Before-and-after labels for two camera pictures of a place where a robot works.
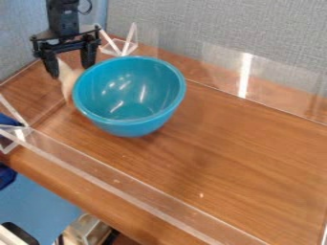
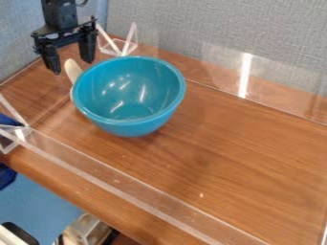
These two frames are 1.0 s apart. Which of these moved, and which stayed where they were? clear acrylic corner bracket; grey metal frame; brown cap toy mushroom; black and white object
Moved: brown cap toy mushroom
Stayed: grey metal frame; black and white object; clear acrylic corner bracket
